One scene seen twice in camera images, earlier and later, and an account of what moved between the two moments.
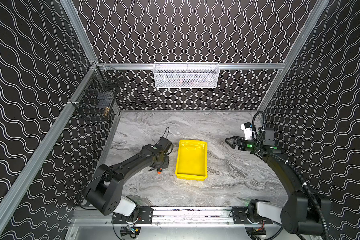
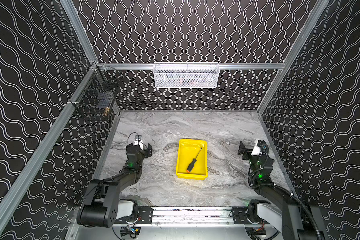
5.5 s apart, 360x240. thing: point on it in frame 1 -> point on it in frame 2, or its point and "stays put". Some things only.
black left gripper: x=160 y=163 -> x=145 y=150
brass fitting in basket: x=106 y=109 stays put
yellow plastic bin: x=191 y=160 stays put
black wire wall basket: x=97 y=97 stays put
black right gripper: x=239 y=143 -> x=246 y=149
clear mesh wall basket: x=186 y=75 stays put
